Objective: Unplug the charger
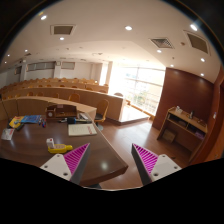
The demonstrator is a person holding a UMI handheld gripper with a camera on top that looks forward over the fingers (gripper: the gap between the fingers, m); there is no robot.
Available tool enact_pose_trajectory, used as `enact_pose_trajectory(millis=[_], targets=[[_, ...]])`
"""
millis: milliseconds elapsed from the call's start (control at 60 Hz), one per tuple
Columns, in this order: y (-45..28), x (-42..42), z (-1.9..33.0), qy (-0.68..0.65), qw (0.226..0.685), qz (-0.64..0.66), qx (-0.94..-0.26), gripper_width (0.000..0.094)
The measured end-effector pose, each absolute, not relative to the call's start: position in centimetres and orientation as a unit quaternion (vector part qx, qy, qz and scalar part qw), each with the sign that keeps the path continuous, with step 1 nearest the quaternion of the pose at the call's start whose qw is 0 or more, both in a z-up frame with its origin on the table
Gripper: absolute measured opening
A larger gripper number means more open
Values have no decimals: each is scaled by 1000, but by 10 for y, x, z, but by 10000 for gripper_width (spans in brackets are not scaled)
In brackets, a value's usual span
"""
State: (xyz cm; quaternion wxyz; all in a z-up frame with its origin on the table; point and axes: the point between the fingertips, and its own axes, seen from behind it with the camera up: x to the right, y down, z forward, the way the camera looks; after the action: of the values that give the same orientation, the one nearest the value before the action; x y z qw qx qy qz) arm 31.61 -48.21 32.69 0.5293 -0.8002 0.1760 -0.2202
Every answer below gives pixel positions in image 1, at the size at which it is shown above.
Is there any white tissue packet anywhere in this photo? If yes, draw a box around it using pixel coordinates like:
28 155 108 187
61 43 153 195
1 128 14 140

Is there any blue book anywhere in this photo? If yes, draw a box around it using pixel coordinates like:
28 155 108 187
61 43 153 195
21 115 41 124

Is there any wooden chair behind desk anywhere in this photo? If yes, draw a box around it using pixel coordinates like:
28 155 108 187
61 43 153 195
68 93 80 103

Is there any long curved wooden bench desk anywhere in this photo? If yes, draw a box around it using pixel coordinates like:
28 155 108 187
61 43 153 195
1 87 125 120

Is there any yellow booklet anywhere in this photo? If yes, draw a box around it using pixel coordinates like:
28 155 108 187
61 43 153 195
9 116 23 128

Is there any white charger adapter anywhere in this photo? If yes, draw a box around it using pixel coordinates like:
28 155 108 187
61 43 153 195
46 138 55 149

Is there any wooden shelf cabinet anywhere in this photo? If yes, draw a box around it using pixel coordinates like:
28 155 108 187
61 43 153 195
158 107 207 153

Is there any wooden desk organizer box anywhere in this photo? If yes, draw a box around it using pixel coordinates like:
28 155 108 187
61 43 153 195
45 104 77 119

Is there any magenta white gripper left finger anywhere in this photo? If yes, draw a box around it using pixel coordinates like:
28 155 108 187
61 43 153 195
41 143 90 185

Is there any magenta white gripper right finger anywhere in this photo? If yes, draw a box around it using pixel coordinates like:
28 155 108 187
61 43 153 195
131 144 181 185

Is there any yellow power strip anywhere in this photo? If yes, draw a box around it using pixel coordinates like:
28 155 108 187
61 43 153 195
48 144 73 154

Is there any black small box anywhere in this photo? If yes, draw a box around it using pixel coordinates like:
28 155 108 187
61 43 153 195
67 117 76 124

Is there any wooden office chair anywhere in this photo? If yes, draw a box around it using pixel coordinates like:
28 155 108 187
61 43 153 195
94 99 109 131

